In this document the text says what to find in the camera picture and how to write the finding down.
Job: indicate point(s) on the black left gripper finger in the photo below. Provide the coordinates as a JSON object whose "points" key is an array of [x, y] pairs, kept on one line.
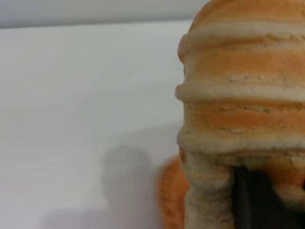
{"points": [[257, 205]]}

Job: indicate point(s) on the striped orange bread roll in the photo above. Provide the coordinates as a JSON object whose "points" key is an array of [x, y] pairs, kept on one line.
{"points": [[243, 95]]}

